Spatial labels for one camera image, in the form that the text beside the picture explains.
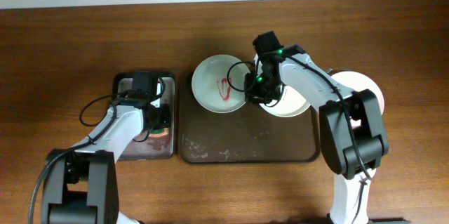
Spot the orange green sponge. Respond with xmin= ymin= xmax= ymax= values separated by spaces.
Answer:
xmin=150 ymin=128 xmax=168 ymax=138

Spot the cream plate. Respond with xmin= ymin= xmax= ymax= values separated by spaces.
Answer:
xmin=253 ymin=54 xmax=312 ymax=119

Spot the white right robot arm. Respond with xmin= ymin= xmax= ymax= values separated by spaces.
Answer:
xmin=244 ymin=45 xmax=389 ymax=223

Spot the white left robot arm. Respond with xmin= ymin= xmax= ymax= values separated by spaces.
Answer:
xmin=35 ymin=98 xmax=172 ymax=223

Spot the small metal tray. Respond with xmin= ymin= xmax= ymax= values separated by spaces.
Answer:
xmin=112 ymin=72 xmax=175 ymax=161

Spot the dark brown serving tray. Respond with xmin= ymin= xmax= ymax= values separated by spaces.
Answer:
xmin=177 ymin=72 xmax=320 ymax=164

